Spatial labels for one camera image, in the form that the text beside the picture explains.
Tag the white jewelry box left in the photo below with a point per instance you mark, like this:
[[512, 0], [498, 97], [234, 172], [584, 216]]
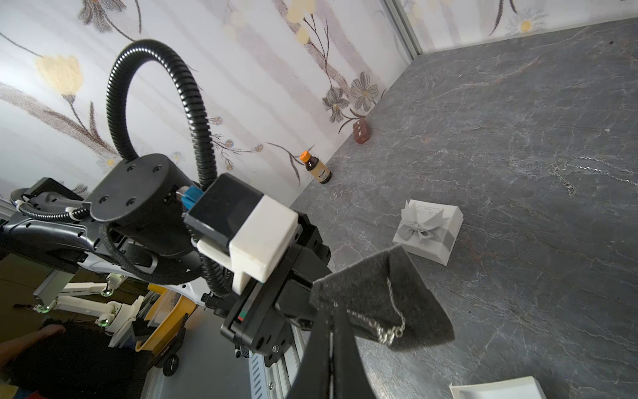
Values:
[[429, 230]]

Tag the small brown red box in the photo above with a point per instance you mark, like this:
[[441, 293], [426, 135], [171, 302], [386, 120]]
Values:
[[361, 131]]

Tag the brown bottle orange cap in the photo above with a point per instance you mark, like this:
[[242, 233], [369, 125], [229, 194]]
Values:
[[316, 168]]

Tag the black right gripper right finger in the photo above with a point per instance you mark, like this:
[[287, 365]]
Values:
[[349, 376]]

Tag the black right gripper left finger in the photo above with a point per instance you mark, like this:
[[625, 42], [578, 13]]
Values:
[[313, 378]]

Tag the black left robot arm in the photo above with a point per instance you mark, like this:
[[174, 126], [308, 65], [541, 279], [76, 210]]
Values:
[[132, 224]]

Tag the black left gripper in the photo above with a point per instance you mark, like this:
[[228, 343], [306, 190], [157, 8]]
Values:
[[261, 319]]

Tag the white box base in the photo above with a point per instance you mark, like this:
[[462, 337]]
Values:
[[518, 388]]

